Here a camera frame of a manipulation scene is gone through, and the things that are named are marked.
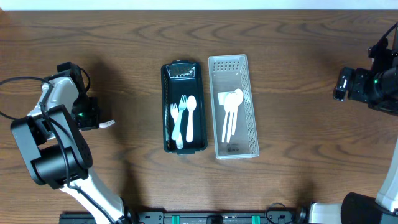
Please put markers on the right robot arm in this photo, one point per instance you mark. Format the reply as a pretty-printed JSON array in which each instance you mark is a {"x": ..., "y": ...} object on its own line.
[{"x": 376, "y": 87}]

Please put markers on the black plastic basket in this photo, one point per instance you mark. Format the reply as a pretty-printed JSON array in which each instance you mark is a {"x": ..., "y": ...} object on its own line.
[{"x": 182, "y": 77}]

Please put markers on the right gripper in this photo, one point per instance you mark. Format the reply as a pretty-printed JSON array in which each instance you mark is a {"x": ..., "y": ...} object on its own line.
[{"x": 365, "y": 78}]

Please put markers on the pale green plastic fork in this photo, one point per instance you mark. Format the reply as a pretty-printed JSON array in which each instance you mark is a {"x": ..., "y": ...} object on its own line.
[{"x": 179, "y": 109}]

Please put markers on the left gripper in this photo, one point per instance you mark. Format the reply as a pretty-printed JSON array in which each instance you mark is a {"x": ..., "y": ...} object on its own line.
[{"x": 91, "y": 116}]

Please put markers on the clear plastic basket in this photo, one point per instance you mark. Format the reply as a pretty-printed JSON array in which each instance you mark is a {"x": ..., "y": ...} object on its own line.
[{"x": 228, "y": 73}]

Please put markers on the white spoon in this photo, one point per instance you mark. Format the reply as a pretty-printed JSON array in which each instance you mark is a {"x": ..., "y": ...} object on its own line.
[
  {"x": 227, "y": 108},
  {"x": 230, "y": 118},
  {"x": 191, "y": 105},
  {"x": 239, "y": 100}
]

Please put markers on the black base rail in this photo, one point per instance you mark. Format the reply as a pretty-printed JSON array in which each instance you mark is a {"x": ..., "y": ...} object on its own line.
[{"x": 276, "y": 213}]

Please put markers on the white fork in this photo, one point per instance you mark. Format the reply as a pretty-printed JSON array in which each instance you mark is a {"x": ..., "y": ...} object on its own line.
[
  {"x": 174, "y": 115},
  {"x": 107, "y": 124}
]

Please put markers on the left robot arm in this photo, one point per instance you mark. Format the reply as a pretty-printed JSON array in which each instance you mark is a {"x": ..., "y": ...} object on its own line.
[{"x": 54, "y": 150}]

